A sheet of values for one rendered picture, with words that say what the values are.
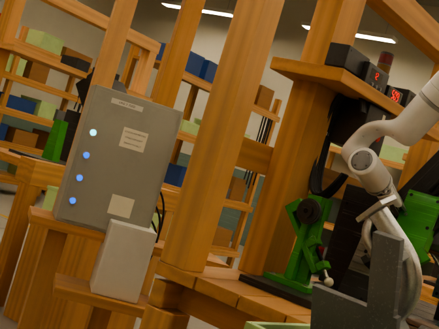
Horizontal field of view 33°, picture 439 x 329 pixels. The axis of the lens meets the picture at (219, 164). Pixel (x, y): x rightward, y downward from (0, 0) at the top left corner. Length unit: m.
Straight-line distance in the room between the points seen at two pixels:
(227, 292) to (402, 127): 0.65
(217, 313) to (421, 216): 0.73
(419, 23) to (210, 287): 1.40
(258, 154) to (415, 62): 10.14
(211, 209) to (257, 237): 0.35
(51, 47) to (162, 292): 8.55
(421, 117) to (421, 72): 10.19
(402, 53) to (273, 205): 10.24
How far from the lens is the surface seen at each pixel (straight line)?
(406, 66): 12.36
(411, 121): 2.07
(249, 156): 2.23
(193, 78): 7.68
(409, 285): 1.11
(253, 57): 2.00
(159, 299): 2.02
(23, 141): 10.43
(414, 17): 2.82
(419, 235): 2.34
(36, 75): 10.36
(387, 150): 11.52
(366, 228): 2.36
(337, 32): 2.35
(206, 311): 2.02
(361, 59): 2.36
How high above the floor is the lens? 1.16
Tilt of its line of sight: level
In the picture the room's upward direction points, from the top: 17 degrees clockwise
